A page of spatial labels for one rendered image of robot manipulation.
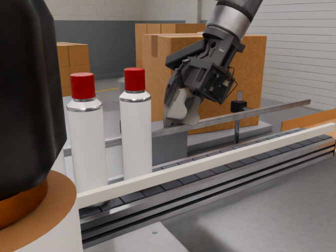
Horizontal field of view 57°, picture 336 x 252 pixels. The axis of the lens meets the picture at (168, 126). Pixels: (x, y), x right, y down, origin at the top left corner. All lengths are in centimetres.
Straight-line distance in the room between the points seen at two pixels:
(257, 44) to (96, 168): 62
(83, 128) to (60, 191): 28
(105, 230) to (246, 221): 24
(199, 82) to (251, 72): 41
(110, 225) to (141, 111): 18
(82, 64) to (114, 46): 290
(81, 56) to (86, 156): 366
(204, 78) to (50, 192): 41
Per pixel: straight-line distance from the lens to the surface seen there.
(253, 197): 64
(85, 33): 663
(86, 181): 49
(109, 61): 691
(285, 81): 495
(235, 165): 64
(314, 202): 66
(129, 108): 49
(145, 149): 51
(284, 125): 100
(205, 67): 55
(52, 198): 17
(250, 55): 93
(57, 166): 46
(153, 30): 435
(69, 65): 404
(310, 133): 79
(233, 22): 59
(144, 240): 44
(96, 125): 46
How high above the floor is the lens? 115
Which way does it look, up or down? 19 degrees down
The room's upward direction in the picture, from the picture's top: straight up
